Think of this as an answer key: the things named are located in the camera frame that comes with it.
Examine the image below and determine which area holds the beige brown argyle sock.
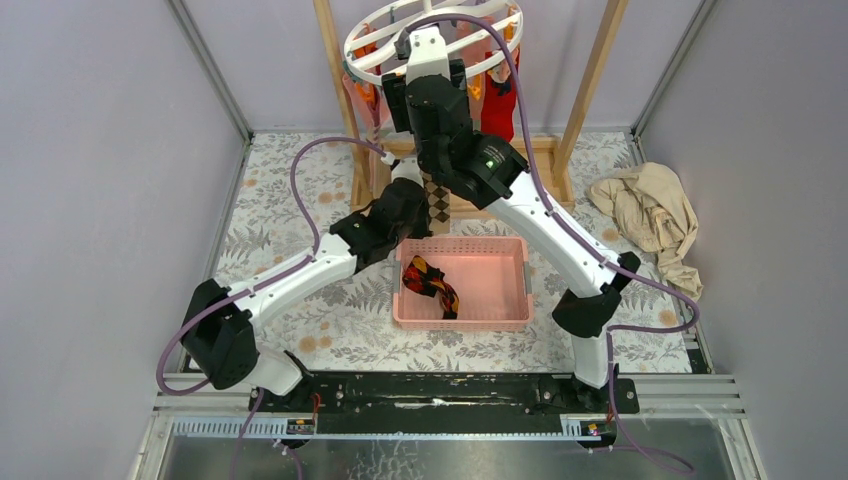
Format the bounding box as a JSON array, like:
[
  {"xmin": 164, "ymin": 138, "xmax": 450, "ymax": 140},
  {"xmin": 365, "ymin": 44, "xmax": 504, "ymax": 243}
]
[{"xmin": 422, "ymin": 173, "xmax": 451, "ymax": 235}]

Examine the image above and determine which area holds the black red yellow argyle sock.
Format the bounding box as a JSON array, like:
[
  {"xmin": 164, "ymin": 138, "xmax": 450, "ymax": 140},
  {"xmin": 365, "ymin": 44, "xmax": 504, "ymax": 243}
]
[{"xmin": 401, "ymin": 255, "xmax": 460, "ymax": 320}]

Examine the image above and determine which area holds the pink sock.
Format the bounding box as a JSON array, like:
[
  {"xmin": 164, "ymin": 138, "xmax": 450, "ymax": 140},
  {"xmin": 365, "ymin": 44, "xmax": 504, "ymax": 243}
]
[{"xmin": 342, "ymin": 73, "xmax": 384, "ymax": 138}]

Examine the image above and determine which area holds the pink plastic basket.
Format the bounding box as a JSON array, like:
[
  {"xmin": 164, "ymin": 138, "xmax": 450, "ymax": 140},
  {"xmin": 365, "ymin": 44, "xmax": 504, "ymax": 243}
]
[{"xmin": 392, "ymin": 236, "xmax": 534, "ymax": 331}]

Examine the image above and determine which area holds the wooden hanger stand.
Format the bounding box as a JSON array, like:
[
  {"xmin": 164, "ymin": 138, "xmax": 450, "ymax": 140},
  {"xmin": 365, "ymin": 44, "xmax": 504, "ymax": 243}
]
[{"xmin": 314, "ymin": 1, "xmax": 626, "ymax": 223}]

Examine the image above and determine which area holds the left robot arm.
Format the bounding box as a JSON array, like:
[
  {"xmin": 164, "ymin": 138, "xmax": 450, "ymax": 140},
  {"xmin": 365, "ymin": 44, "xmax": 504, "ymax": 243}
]
[{"xmin": 179, "ymin": 176, "xmax": 429, "ymax": 411}]

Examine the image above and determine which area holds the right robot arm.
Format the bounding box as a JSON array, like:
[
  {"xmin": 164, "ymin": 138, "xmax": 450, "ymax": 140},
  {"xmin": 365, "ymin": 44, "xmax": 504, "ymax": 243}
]
[{"xmin": 381, "ymin": 60, "xmax": 640, "ymax": 412}]

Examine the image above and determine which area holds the white round clip hanger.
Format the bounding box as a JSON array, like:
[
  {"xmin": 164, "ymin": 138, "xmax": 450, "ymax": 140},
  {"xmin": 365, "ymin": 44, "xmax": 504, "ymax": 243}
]
[{"xmin": 342, "ymin": 0, "xmax": 524, "ymax": 85}]

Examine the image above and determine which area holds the beige crumpled cloth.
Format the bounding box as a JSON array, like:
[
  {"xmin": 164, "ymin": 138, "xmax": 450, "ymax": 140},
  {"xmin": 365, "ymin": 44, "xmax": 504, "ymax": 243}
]
[{"xmin": 588, "ymin": 162, "xmax": 703, "ymax": 300}]

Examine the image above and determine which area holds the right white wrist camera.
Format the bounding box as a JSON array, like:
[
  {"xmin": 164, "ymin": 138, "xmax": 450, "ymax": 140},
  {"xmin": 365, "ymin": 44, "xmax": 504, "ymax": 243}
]
[{"xmin": 394, "ymin": 24, "xmax": 450, "ymax": 83}]

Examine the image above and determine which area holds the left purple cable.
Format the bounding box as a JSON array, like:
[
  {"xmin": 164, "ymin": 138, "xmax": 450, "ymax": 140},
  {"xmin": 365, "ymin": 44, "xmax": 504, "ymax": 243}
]
[{"xmin": 154, "ymin": 136, "xmax": 392, "ymax": 480}]

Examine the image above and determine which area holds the purple cable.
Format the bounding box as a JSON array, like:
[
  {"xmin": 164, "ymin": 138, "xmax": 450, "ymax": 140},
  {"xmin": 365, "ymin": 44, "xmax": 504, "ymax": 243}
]
[
  {"xmin": 397, "ymin": 13, "xmax": 702, "ymax": 480},
  {"xmin": 154, "ymin": 136, "xmax": 392, "ymax": 480}
]

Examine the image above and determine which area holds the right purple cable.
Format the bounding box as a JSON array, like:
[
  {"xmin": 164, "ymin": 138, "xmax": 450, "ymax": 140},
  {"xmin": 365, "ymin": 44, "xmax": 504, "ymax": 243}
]
[{"xmin": 397, "ymin": 13, "xmax": 702, "ymax": 480}]

